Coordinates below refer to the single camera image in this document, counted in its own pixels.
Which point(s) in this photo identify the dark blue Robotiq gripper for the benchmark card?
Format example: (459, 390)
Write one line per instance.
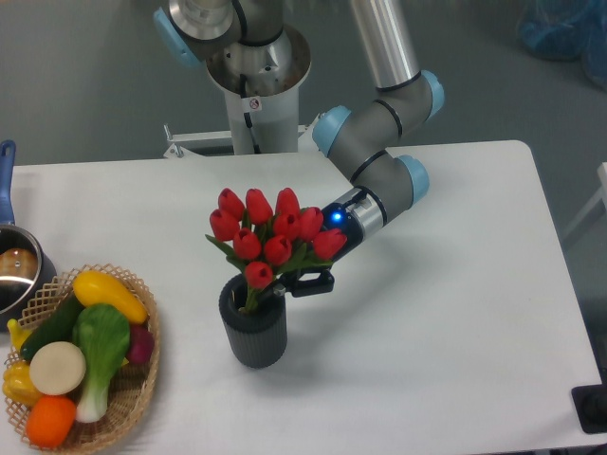
(339, 234)

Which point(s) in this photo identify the red tulip bouquet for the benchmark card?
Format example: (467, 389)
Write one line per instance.
(265, 242)

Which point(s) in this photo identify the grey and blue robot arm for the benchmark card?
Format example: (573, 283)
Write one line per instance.
(382, 186)

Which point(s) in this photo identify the dark grey ribbed vase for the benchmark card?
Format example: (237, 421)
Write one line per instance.
(258, 340)

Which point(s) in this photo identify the red radish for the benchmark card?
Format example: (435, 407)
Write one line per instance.
(141, 346)

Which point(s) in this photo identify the green bok choy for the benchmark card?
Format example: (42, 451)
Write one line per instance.
(102, 333)

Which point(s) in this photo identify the woven wicker basket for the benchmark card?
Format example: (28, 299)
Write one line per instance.
(130, 390)

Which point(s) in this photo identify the yellow squash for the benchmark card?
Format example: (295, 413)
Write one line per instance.
(94, 287)

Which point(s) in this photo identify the dark green cucumber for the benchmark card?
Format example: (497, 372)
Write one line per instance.
(57, 327)

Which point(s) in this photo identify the beige round radish slice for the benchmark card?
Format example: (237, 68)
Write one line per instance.
(58, 368)

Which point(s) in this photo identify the yellow banana tip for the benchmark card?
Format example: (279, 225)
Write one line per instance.
(18, 335)

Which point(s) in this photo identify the orange fruit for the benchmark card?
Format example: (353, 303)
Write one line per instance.
(50, 421)

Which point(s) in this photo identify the yellow bell pepper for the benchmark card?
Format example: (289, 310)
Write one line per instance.
(18, 386)

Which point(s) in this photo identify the black device at table edge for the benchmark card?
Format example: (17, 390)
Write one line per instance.
(590, 405)

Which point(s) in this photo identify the blue plastic bag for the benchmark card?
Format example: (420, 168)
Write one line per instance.
(567, 31)

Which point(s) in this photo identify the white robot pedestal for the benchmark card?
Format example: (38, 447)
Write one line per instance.
(261, 88)

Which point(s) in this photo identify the blue handled saucepan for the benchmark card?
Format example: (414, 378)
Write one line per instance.
(25, 268)

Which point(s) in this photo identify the white frame at right edge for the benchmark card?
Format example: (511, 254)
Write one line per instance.
(589, 213)

